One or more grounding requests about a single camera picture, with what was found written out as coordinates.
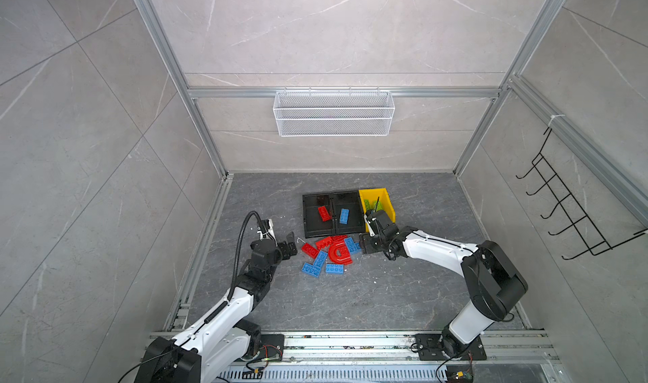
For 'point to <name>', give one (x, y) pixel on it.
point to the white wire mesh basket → (334, 112)
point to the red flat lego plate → (310, 250)
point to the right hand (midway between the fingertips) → (367, 239)
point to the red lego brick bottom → (324, 214)
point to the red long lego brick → (326, 242)
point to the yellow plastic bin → (373, 195)
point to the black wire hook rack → (595, 241)
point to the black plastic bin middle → (349, 200)
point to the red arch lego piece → (338, 250)
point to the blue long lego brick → (321, 259)
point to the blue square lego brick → (353, 247)
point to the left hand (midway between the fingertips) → (279, 230)
